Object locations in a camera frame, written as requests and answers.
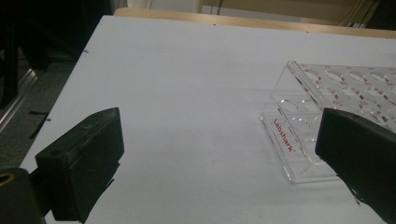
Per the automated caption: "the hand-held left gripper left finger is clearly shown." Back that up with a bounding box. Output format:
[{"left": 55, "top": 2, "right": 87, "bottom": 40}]
[{"left": 35, "top": 106, "right": 125, "bottom": 224}]

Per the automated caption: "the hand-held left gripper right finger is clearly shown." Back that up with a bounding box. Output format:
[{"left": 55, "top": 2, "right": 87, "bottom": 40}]
[{"left": 315, "top": 107, "right": 396, "bottom": 224}]

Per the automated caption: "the clear acrylic test tube rack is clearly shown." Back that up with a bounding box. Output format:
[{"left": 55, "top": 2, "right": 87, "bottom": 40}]
[{"left": 260, "top": 60, "right": 396, "bottom": 185}]

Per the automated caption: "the metal floor rail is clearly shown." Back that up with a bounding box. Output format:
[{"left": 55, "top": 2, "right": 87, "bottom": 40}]
[{"left": 0, "top": 68, "right": 38, "bottom": 133}]

